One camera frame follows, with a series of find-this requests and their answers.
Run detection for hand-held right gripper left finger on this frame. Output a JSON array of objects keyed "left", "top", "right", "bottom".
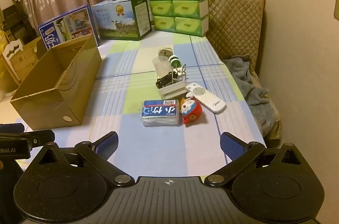
[{"left": 26, "top": 131, "right": 135, "bottom": 187}]

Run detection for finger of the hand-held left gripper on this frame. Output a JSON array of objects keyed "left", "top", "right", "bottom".
[
  {"left": 0, "top": 123, "right": 25, "bottom": 133},
  {"left": 27, "top": 129, "right": 55, "bottom": 149}
]

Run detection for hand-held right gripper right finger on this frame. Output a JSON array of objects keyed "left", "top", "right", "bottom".
[{"left": 204, "top": 132, "right": 314, "bottom": 187}]

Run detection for brown cardboard box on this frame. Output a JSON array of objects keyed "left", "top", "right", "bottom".
[{"left": 10, "top": 34, "right": 102, "bottom": 131}]

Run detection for red toy figure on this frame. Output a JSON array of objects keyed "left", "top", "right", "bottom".
[{"left": 180, "top": 93, "right": 203, "bottom": 126}]

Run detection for white remote control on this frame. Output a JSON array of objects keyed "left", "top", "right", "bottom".
[{"left": 185, "top": 82, "right": 227, "bottom": 114}]

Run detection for white shallow tray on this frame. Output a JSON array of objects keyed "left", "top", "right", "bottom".
[{"left": 156, "top": 80, "right": 187, "bottom": 100}]

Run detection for black toy car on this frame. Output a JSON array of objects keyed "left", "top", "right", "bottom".
[{"left": 155, "top": 72, "right": 176, "bottom": 89}]

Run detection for metal wire stand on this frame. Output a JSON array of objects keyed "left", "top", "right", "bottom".
[{"left": 172, "top": 64, "right": 187, "bottom": 84}]

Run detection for clear plastic container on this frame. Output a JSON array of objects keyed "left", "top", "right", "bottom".
[{"left": 152, "top": 56, "right": 174, "bottom": 82}]

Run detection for white plug adapter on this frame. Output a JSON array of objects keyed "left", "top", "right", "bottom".
[{"left": 158, "top": 47, "right": 174, "bottom": 58}]

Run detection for plaid tablecloth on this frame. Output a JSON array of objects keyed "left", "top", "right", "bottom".
[{"left": 0, "top": 31, "right": 268, "bottom": 179}]

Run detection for grey cloth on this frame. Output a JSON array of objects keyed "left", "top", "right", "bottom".
[{"left": 224, "top": 55, "right": 276, "bottom": 134}]

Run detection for brown storage carton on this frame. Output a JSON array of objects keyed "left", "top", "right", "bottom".
[{"left": 8, "top": 36, "right": 44, "bottom": 68}]

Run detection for white chair back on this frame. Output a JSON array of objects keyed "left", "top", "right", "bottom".
[{"left": 1, "top": 39, "right": 24, "bottom": 82}]

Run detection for black folding chairs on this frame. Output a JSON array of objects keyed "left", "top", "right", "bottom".
[{"left": 0, "top": 0, "right": 38, "bottom": 44}]

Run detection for dark blue milk carton box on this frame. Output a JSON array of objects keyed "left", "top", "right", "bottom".
[{"left": 38, "top": 4, "right": 100, "bottom": 51}]

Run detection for green-sided milk carton box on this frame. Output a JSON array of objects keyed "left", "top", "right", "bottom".
[{"left": 91, "top": 0, "right": 153, "bottom": 41}]

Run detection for quilted beige cushion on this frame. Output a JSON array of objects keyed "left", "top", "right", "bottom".
[{"left": 207, "top": 0, "right": 282, "bottom": 141}]

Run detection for pack of green tissue packets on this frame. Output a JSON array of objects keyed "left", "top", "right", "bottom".
[{"left": 146, "top": 0, "right": 210, "bottom": 37}]

